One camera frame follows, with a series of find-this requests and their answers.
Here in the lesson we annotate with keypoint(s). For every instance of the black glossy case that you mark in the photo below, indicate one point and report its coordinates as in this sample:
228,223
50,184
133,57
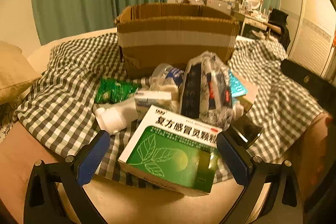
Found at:
246,132

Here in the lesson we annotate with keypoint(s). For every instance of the green snack packet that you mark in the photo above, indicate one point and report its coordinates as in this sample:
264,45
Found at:
115,90

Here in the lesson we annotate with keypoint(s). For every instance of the small white blue box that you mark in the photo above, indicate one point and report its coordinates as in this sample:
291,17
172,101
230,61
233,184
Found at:
152,102

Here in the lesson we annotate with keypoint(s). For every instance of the person's right leg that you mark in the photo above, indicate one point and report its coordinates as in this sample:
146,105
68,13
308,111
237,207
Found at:
315,150

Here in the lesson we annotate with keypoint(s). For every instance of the teal blister pack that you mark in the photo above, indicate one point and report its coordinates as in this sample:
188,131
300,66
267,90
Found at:
237,86

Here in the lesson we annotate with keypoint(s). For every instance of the person's left leg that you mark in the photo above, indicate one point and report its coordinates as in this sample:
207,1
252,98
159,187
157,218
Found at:
18,161

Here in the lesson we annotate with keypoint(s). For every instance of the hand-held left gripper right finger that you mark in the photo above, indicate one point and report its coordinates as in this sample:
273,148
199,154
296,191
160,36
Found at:
232,158

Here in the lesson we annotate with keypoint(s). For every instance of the beige box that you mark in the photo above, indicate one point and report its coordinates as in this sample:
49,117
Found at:
249,98

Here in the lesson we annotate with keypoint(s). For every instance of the beige pillow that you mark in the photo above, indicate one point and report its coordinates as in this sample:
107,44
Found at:
13,71

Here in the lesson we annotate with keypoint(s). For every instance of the brown cardboard box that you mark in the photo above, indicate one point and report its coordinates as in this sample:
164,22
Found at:
173,40

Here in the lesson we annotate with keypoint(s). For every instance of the grey white checked blanket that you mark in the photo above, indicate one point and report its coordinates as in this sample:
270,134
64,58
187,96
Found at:
65,98

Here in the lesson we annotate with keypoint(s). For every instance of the plastic bag of dark boxes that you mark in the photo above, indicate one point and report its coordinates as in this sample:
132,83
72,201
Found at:
204,87

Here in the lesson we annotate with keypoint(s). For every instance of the white dressing table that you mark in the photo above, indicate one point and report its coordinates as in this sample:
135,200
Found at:
253,19

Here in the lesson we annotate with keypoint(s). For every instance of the floral cloth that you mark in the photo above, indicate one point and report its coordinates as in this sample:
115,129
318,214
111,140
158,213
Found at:
6,119

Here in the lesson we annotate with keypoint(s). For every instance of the wooden chair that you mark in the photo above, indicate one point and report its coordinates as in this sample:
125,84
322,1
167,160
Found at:
273,28

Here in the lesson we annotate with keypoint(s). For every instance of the person's leg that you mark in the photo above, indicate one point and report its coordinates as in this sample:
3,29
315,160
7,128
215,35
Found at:
18,161
315,150

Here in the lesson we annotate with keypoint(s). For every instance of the white wardrobe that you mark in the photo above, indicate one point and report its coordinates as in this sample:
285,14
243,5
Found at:
309,24

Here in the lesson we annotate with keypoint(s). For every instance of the white bed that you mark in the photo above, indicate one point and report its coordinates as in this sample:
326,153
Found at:
147,211

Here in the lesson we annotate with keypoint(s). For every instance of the green white medicine box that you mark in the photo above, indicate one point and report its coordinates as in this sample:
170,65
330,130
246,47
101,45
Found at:
170,153

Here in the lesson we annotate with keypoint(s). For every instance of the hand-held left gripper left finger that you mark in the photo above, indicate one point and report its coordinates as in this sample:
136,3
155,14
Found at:
93,158

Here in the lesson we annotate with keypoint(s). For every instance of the clear plastic bag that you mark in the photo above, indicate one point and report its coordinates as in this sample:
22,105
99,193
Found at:
168,79

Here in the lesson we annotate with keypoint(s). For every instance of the black garment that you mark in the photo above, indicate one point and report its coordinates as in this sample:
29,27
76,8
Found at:
282,24

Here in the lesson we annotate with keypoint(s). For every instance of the white plastic bottle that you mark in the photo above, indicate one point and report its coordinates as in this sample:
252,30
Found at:
115,116

